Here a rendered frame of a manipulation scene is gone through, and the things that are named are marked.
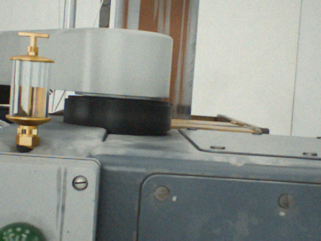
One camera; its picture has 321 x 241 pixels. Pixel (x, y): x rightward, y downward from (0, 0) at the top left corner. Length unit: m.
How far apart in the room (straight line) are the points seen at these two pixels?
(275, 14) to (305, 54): 0.44
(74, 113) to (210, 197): 0.16
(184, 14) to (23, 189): 0.58
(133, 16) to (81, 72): 0.38
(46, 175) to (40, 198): 0.01
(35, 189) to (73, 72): 0.20
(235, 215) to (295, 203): 0.04
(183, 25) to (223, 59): 4.73
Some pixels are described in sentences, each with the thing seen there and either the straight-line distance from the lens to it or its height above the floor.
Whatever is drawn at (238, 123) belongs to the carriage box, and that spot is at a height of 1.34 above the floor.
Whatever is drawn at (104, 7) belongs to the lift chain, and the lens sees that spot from 0.93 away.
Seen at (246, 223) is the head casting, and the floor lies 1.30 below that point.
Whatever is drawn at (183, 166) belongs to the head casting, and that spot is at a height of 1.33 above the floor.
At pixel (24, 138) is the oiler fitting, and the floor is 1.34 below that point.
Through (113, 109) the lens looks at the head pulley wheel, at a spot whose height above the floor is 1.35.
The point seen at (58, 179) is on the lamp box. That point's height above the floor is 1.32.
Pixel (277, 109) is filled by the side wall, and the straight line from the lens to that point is 5.70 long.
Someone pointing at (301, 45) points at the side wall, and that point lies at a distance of 5.75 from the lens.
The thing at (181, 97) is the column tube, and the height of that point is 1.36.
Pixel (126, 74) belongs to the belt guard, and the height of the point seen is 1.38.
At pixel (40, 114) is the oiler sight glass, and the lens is 0.41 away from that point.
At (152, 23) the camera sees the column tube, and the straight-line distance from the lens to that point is 0.88.
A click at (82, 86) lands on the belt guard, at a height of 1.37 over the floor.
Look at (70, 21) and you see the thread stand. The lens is 0.72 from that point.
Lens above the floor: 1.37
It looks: 3 degrees down
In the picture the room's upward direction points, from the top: 4 degrees clockwise
